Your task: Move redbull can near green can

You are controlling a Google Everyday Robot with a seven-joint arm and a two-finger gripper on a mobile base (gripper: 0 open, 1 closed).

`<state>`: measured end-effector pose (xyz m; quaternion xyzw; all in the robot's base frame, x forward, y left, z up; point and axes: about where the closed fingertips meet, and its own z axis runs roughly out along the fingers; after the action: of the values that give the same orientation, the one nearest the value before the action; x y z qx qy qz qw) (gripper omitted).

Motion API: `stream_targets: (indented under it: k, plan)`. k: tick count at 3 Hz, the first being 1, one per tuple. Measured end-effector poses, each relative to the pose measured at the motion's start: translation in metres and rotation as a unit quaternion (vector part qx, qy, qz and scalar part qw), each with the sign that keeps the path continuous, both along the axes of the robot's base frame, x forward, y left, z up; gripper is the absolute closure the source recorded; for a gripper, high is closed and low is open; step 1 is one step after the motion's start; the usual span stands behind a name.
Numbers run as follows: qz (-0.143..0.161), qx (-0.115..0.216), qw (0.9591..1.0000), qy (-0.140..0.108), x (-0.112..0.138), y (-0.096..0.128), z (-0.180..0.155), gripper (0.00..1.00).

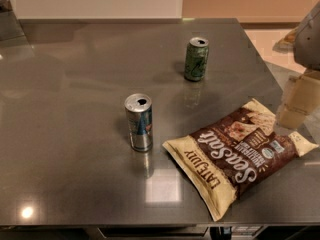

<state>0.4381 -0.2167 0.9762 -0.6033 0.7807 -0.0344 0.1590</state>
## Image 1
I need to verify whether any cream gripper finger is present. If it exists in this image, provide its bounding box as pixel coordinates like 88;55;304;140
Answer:
276;69;320;129

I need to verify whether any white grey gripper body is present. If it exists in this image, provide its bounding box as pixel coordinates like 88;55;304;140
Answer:
294;1;320;70

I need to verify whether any silver blue redbull can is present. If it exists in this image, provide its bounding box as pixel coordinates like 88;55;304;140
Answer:
124;93;153;152

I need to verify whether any green soda can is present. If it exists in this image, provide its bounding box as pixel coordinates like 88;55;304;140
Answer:
184;37;209;82

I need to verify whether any brown cream chips bag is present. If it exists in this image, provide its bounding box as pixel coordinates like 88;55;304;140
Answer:
163;99;317;221

